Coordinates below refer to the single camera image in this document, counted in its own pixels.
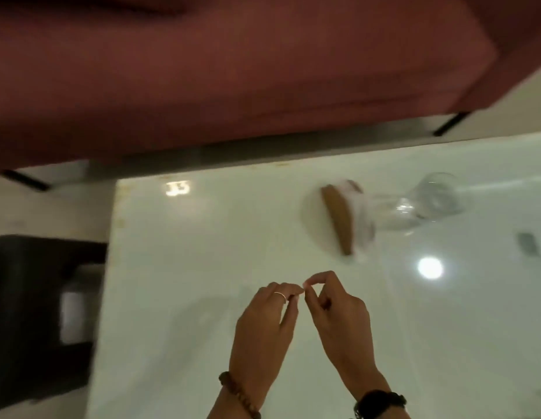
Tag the person's right hand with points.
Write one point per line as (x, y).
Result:
(344, 331)

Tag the person's left hand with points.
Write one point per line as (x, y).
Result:
(262, 340)

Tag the single white paper napkin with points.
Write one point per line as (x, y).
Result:
(362, 222)

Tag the brown napkin holder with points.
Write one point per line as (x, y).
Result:
(338, 218)

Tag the clear drinking glass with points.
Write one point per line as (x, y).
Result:
(427, 205)

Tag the person's right forearm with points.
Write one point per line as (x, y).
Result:
(390, 412)

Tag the white glossy table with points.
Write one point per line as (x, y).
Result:
(187, 322)

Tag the black braided wristband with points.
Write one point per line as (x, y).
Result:
(377, 403)

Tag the black plastic stool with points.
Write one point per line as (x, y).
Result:
(30, 318)

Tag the red fabric sofa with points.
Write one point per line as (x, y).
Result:
(231, 69)

